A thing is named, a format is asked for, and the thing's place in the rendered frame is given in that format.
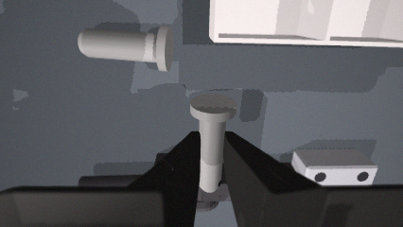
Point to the white block with two dark holes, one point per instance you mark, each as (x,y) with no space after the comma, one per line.
(334,166)

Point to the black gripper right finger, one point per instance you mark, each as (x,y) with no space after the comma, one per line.
(262,195)

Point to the grey metal clevis fork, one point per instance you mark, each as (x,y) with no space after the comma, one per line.
(124,180)

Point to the grey headed pin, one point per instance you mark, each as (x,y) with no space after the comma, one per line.
(213,110)

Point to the dark grey flat slab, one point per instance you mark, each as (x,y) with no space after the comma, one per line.
(64,115)

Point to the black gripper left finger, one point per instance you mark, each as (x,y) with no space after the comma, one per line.
(172,205)

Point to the white compartment tray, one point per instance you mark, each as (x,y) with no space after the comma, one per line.
(351,22)

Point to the white headed pin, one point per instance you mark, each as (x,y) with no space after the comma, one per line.
(129,45)

